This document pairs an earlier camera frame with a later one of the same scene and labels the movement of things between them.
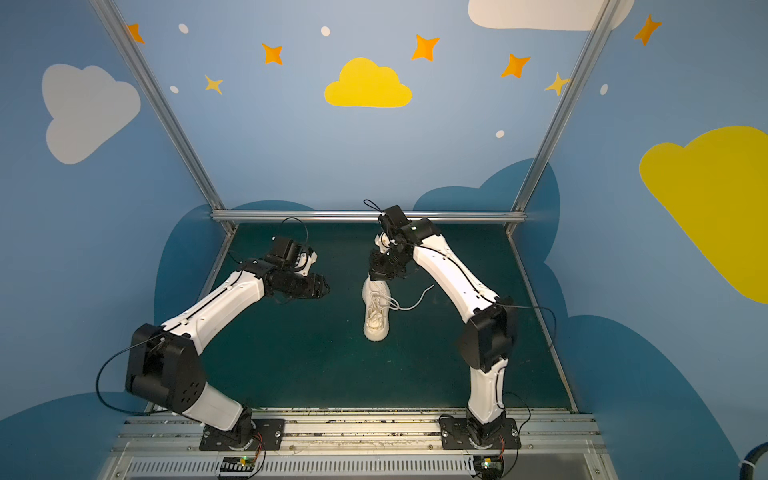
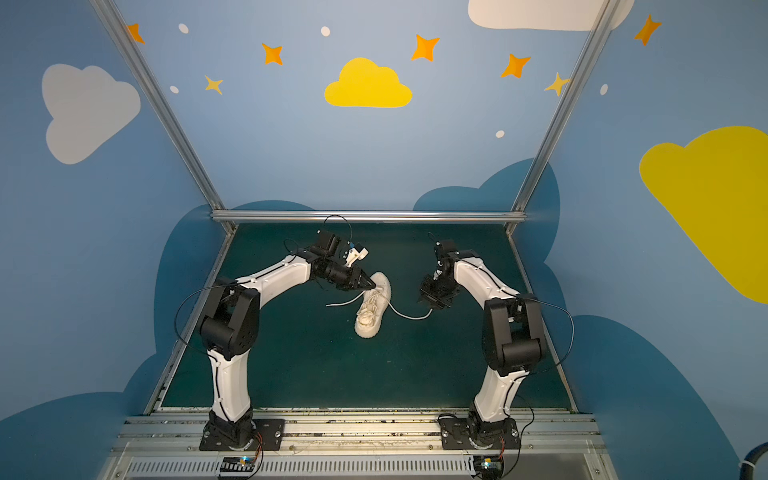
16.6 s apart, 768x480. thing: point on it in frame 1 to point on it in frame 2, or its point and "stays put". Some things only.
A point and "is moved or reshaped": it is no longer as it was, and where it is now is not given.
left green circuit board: [237, 464] stays put
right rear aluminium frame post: [585, 52] stays put
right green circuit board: [489, 467] stays put
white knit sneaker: [376, 301] is moved or reshaped
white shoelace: [411, 307] to [368, 311]
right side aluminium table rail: [535, 302] stays put
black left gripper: [310, 285] to [355, 278]
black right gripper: [383, 262] to [435, 291]
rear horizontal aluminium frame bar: [364, 216] stays put
